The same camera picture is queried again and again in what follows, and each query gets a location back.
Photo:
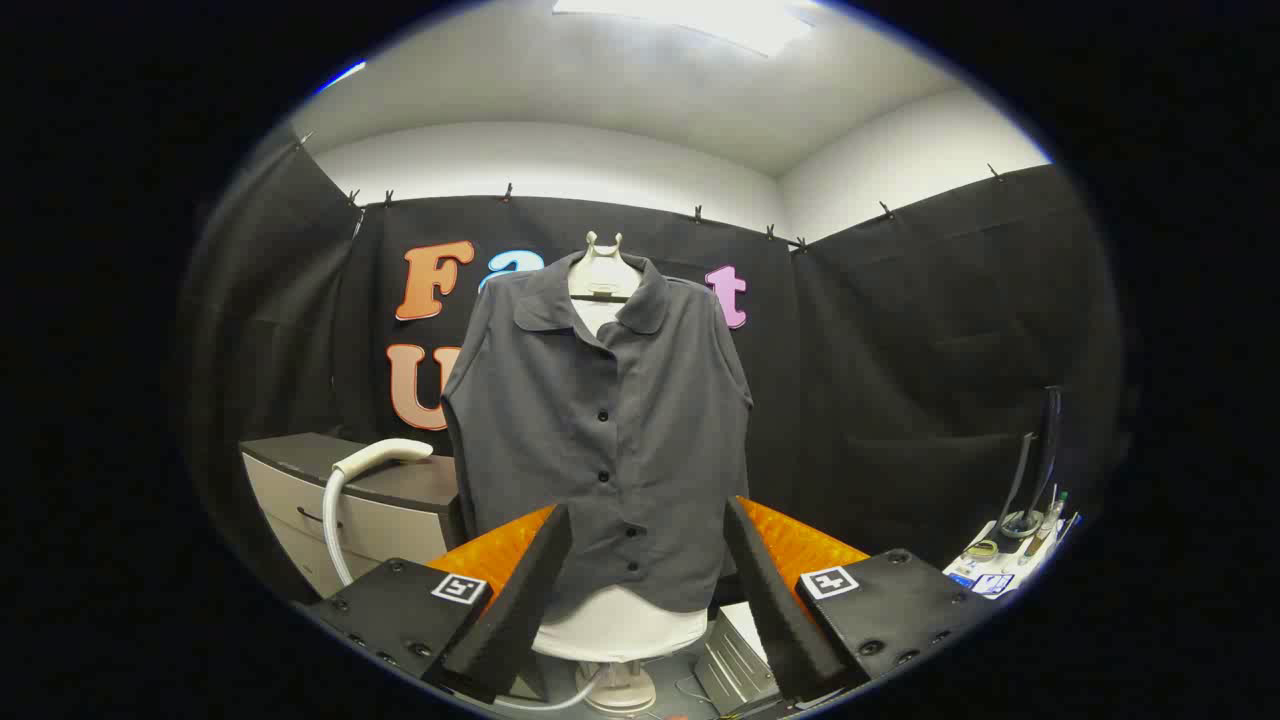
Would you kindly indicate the large ceiling light panel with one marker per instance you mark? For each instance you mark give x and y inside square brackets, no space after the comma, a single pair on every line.
[690,20]

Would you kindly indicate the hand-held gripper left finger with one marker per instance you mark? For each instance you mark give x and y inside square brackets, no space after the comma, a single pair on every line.
[520,600]

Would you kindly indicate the white mannequin stand base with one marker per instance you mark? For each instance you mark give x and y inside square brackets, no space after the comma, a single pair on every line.
[620,688]

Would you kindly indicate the narrow ceiling light panel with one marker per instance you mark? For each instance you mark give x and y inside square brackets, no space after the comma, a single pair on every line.
[342,76]

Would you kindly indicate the black backdrop cloth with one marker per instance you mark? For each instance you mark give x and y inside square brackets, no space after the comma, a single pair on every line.
[900,380]

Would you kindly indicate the white mannequin torso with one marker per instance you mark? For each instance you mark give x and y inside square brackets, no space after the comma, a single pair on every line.
[602,265]

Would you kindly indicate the row of black clips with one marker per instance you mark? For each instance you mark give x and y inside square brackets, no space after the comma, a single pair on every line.
[508,190]

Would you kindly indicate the dark grey button shirt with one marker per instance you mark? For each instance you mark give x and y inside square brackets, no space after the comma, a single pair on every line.
[600,450]

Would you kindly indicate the white garment steamer head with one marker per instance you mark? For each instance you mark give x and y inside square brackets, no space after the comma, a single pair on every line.
[385,452]

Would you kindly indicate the grey drawer cabinet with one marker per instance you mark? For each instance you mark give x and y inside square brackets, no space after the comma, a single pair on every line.
[390,520]

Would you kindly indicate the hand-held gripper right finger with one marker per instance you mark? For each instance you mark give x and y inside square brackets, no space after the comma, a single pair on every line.
[775,610]

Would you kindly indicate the grey ribbed appliance base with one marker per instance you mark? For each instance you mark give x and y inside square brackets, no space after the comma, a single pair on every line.
[735,665]

